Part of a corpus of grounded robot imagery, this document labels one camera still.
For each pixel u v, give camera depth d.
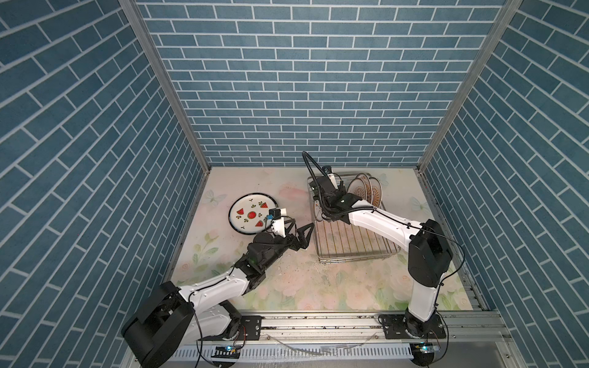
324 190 0.67
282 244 0.69
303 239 0.69
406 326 0.67
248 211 1.02
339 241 0.92
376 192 0.95
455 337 0.72
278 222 0.68
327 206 0.66
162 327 0.40
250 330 0.72
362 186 0.98
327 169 0.77
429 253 0.48
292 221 0.81
